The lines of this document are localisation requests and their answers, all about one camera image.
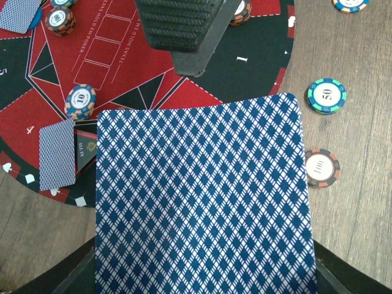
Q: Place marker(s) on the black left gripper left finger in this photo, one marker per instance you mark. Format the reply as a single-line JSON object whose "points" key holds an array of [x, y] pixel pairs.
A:
{"points": [[74, 274]]}

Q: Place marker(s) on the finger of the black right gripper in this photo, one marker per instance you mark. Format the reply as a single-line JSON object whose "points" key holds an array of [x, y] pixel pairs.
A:
{"points": [[189, 30]]}

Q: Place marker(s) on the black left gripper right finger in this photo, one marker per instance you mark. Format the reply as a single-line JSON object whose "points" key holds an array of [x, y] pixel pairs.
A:
{"points": [[336, 276]]}

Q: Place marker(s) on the orange black chip stack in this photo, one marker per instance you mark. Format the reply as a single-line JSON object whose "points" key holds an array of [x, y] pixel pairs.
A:
{"points": [[322, 167]]}

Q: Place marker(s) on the purple white chips seat four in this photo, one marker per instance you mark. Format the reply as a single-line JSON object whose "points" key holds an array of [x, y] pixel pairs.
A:
{"points": [[80, 102]]}

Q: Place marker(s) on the dealt blue card seat four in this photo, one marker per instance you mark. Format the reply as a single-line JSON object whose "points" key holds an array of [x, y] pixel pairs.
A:
{"points": [[57, 155]]}

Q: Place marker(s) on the blue green chips top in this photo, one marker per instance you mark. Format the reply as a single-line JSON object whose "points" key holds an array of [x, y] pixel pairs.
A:
{"points": [[62, 3]]}

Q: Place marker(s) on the blue green chip stack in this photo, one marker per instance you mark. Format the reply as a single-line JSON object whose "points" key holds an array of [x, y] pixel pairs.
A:
{"points": [[326, 96]]}

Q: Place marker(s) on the blue small blind button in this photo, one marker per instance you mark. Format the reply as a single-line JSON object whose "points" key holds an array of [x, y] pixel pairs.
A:
{"points": [[37, 19]]}

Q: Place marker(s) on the purple white chip stack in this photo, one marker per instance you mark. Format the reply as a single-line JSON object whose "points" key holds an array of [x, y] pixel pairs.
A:
{"points": [[350, 6]]}

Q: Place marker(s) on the dealt blue card top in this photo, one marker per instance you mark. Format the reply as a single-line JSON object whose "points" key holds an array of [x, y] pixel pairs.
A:
{"points": [[17, 15]]}

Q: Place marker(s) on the round red black poker mat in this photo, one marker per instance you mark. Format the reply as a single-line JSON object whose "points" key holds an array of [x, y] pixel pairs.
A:
{"points": [[108, 51]]}

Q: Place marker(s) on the triangular all in marker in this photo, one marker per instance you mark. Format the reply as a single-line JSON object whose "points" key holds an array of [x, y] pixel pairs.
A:
{"points": [[85, 145]]}

